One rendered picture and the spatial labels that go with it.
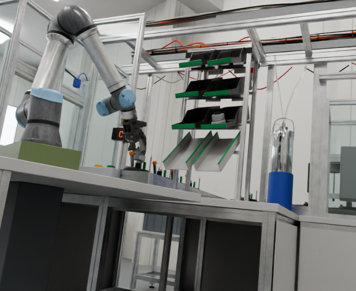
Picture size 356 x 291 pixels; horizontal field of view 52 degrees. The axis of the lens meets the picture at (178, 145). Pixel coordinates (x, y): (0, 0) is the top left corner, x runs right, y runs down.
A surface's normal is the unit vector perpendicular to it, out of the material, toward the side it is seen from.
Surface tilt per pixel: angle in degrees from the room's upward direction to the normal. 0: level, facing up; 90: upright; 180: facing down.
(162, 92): 90
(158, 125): 90
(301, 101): 90
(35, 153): 90
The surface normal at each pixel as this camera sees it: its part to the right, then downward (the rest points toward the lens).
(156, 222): -0.39, -0.22
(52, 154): 0.69, -0.07
